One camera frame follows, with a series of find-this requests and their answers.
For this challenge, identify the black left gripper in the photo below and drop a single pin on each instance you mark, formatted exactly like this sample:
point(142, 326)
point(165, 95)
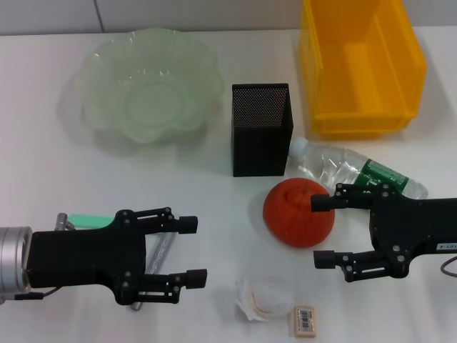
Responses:
point(85, 257)

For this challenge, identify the beige eraser with barcode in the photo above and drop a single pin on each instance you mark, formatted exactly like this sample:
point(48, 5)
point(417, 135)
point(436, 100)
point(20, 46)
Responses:
point(303, 321)

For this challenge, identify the mint green pen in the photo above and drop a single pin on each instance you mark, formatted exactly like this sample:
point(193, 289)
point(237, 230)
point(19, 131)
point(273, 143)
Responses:
point(89, 220)

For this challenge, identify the white paper ball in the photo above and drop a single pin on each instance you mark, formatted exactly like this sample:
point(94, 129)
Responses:
point(264, 296)

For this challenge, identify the yellow plastic bin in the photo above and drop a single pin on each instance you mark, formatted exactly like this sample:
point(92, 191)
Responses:
point(367, 89)

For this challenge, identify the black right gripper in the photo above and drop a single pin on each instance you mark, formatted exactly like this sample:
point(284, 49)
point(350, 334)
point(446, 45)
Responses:
point(410, 228)

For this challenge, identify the black mesh pen holder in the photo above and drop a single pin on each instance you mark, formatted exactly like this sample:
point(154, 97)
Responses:
point(260, 150)

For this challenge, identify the pale green glass fruit plate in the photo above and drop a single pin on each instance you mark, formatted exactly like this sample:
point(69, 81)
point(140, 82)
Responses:
point(150, 103)

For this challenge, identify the orange fruit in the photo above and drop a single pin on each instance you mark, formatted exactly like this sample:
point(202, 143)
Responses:
point(296, 221)

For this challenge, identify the silver grey pen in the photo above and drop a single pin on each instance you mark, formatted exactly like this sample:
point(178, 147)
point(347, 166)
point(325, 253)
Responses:
point(160, 253)

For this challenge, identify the clear green-label water bottle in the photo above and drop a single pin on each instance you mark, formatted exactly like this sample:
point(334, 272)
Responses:
point(332, 160)

